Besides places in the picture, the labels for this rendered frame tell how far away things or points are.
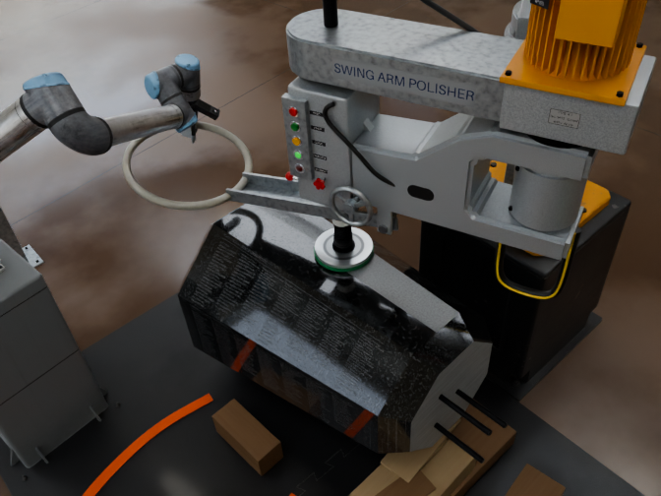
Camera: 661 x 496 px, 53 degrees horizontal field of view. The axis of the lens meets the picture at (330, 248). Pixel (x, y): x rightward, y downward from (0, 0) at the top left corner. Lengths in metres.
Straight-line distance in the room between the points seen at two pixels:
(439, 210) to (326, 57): 0.55
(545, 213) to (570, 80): 0.40
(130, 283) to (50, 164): 1.38
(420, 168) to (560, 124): 0.43
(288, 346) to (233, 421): 0.58
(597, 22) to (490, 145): 0.45
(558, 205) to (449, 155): 0.32
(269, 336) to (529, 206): 1.05
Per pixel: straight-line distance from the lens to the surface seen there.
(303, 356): 2.31
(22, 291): 2.57
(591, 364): 3.23
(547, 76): 1.65
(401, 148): 1.93
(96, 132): 2.06
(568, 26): 1.51
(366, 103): 2.00
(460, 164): 1.84
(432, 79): 1.73
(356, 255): 2.36
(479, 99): 1.71
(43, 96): 2.06
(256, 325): 2.44
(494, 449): 2.77
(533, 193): 1.84
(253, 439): 2.76
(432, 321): 2.20
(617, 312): 3.48
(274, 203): 2.35
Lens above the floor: 2.47
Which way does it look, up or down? 43 degrees down
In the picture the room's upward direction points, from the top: 4 degrees counter-clockwise
